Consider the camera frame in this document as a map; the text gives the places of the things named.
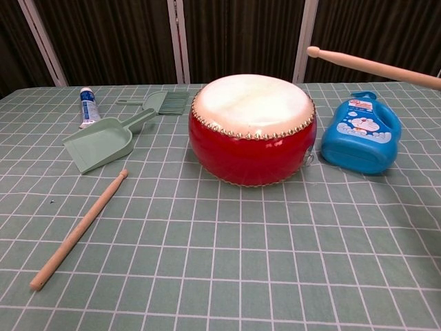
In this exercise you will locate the green checked tablecloth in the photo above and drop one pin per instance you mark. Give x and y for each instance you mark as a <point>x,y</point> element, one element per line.
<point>220,258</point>

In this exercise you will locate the white screen frame post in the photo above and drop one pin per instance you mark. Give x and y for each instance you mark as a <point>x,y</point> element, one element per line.
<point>44,45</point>
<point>306,31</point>
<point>179,45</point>

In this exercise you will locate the red drum with white skin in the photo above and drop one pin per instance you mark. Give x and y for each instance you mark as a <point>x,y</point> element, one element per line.
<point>248,151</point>

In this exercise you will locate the white and blue toothpaste tube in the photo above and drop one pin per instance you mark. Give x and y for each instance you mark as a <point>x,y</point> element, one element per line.
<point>89,107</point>

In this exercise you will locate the blue detergent pump bottle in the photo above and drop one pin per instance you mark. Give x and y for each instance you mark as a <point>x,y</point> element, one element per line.
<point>358,138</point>

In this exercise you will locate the green plastic dustpan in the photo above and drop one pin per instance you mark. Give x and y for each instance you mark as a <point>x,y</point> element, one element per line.
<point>100,141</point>

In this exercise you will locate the wooden drumstick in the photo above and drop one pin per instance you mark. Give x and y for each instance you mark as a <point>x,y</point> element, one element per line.
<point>82,225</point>
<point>379,68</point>

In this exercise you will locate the green plastic hand brush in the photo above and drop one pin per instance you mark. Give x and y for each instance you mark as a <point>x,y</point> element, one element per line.
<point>169,103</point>

